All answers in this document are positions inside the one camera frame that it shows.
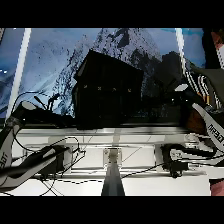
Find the black garment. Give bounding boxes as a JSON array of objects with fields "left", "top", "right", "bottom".
[{"left": 71, "top": 49, "right": 145, "bottom": 130}]

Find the brown garment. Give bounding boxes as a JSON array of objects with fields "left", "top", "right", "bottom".
[{"left": 185, "top": 109, "right": 209, "bottom": 136}]

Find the striped garment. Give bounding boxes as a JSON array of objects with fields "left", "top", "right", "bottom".
[{"left": 185, "top": 65, "right": 222, "bottom": 110}]

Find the red garment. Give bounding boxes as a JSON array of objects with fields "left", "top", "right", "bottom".
[{"left": 210, "top": 29, "right": 224, "bottom": 70}]

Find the silver frame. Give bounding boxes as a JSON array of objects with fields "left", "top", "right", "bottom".
[{"left": 13, "top": 125, "right": 224, "bottom": 197}]

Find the black cable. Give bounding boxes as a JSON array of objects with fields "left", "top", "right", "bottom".
[
  {"left": 9, "top": 90, "right": 51, "bottom": 116},
  {"left": 39, "top": 162, "right": 168, "bottom": 185}
]

